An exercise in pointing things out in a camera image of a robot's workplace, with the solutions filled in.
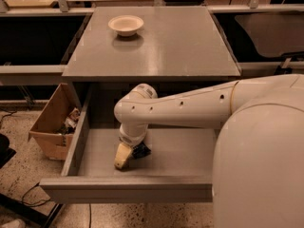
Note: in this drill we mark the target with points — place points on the cardboard box with trash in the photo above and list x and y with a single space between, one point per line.
54 128

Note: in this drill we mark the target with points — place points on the black equipment base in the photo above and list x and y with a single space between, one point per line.
6 153

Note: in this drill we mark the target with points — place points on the open grey top drawer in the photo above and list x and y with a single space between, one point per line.
179 168

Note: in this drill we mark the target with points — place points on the white paper bowl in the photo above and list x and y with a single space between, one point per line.
126 25

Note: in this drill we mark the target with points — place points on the grey metal frame rail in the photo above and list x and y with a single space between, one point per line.
31 75

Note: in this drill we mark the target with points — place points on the dark blue rxbar wrapper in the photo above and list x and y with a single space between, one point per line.
140 151

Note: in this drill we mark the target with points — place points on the grey cabinet counter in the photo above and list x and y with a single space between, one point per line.
174 45

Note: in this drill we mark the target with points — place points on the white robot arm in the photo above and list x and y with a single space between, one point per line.
258 166

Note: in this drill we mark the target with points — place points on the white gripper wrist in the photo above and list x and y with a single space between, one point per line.
133 140

